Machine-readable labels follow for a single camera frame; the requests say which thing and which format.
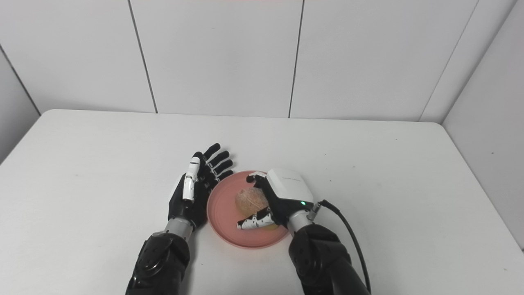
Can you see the oval bread roll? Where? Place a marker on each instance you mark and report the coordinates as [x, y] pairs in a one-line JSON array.
[[250, 200]]

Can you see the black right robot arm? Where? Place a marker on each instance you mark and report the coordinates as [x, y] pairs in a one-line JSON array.
[[323, 258]]

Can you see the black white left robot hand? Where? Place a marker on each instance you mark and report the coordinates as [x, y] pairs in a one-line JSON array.
[[192, 200]]

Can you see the pink round plate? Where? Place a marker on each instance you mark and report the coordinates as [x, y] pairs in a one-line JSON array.
[[223, 217]]

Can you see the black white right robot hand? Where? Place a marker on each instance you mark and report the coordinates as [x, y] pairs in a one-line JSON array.
[[286, 196]]

